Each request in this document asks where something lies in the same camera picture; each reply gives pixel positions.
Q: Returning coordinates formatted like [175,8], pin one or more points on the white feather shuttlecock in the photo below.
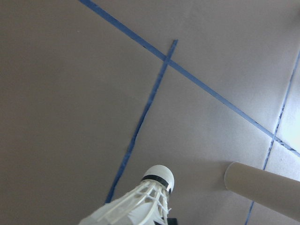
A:
[131,206]

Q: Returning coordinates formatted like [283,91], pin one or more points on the brown cardboard tube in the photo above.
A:
[262,185]

